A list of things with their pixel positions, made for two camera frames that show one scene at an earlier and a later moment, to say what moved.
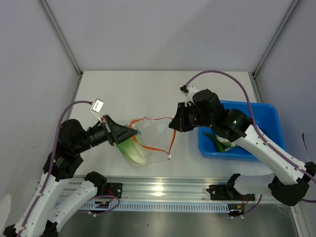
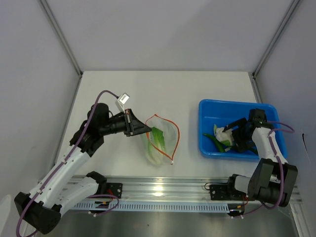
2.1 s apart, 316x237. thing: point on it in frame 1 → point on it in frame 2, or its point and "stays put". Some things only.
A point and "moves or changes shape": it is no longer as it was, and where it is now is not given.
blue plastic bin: [265, 117] stays put
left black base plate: [114, 189] stays put
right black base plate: [224, 192] stays put
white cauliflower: [226, 143] stays put
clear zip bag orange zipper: [152, 143] moves or changes shape
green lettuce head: [132, 150] → [156, 148]
